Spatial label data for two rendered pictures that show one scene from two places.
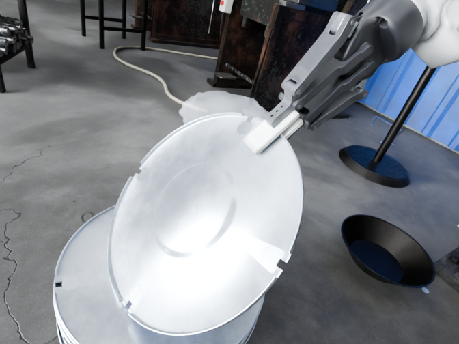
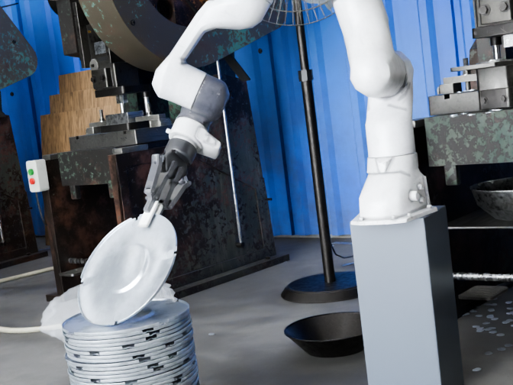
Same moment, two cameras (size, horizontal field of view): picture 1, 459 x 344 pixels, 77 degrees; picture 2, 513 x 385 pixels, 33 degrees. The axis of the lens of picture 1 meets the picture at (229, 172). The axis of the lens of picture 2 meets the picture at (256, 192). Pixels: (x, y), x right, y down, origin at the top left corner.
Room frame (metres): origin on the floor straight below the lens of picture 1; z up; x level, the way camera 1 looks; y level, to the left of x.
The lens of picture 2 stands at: (-1.68, 0.09, 0.75)
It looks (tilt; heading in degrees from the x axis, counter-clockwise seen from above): 6 degrees down; 349
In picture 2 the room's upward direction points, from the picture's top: 7 degrees counter-clockwise
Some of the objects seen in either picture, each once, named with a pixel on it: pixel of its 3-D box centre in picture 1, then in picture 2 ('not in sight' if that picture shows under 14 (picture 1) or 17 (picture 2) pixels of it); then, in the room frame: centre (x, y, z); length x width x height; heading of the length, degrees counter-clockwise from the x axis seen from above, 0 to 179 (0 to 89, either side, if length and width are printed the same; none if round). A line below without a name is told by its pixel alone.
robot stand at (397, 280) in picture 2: not in sight; (408, 305); (0.24, -0.62, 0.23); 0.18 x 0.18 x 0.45; 50
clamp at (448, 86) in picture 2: not in sight; (464, 75); (0.85, -1.10, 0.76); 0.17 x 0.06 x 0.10; 39
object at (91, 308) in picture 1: (169, 262); (126, 315); (0.27, 0.05, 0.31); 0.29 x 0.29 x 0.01
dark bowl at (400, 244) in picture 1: (380, 253); (335, 336); (0.74, -0.56, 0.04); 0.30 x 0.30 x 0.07
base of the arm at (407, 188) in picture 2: not in sight; (389, 186); (0.21, -0.59, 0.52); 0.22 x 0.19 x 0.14; 140
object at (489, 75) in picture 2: not in sight; (493, 85); (0.60, -1.07, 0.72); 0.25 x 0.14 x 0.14; 129
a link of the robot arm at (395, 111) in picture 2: not in sight; (390, 101); (0.27, -0.64, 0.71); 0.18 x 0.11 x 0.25; 144
